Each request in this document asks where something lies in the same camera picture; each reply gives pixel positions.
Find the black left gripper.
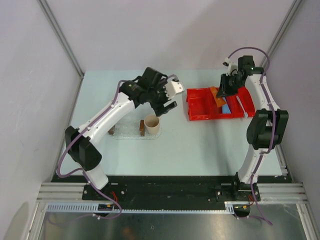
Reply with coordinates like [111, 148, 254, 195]
[147, 78, 177, 117]

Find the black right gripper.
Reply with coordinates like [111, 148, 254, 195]
[216, 73, 243, 98]

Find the orange toothpaste tube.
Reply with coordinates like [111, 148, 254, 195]
[209, 86, 227, 108]

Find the beige cup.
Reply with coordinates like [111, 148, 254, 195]
[144, 114, 160, 136]

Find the red plastic organizer bin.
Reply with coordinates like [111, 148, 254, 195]
[186, 87, 256, 121]

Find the clear acrylic toothbrush stand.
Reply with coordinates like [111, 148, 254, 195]
[108, 120, 146, 139]

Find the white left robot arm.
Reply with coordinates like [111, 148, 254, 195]
[62, 67, 185, 200]

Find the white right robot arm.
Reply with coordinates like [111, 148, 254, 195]
[215, 55, 289, 202]

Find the blue toothpaste tube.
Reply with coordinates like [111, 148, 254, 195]
[221, 97, 231, 115]

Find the white toothbrush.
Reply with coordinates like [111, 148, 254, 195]
[236, 96, 249, 119]

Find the clear oval glass tray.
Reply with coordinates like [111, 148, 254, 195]
[108, 119, 162, 140]

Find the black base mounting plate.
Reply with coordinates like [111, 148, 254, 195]
[51, 175, 292, 210]

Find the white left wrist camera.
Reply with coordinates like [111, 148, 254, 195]
[164, 80, 185, 99]

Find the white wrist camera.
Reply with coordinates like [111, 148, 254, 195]
[222, 57, 238, 76]
[164, 80, 185, 99]

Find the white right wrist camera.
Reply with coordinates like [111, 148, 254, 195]
[222, 57, 238, 76]

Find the left aluminium frame post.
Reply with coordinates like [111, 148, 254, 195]
[37, 0, 85, 80]

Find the aluminium frame post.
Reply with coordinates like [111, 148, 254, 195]
[261, 0, 305, 58]
[37, 0, 85, 80]

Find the right aluminium frame post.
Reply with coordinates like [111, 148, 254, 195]
[261, 0, 305, 58]

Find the white slotted cable duct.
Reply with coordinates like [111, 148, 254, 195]
[46, 202, 249, 214]

